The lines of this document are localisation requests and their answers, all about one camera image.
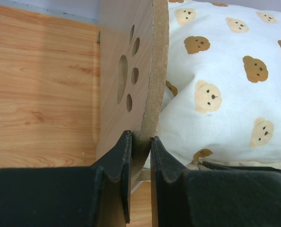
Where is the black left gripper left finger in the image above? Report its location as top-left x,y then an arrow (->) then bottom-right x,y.
0,131 -> 132,227

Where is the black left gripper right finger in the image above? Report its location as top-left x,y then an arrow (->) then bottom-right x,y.
150,137 -> 281,227

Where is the wooden pet bed frame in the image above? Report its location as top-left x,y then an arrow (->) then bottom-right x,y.
96,0 -> 169,181

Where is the large bear print cushion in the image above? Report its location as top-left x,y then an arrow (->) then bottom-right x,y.
157,0 -> 281,169

